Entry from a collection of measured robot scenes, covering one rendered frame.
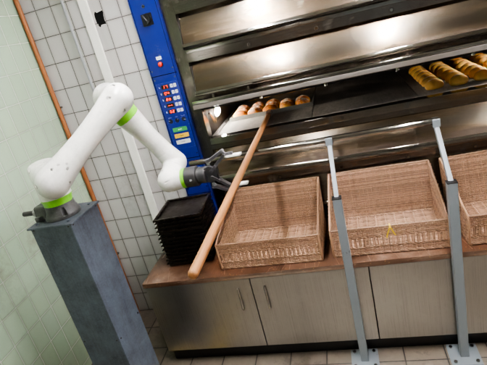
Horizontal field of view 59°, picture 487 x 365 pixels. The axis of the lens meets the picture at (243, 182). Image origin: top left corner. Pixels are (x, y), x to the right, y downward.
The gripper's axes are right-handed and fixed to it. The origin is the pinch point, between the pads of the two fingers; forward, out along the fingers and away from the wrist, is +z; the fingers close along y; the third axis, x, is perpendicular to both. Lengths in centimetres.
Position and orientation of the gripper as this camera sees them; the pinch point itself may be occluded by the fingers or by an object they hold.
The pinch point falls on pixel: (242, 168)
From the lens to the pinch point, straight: 188.0
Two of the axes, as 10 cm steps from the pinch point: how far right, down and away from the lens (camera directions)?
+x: -1.7, 3.9, -9.1
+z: 9.6, -1.5, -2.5
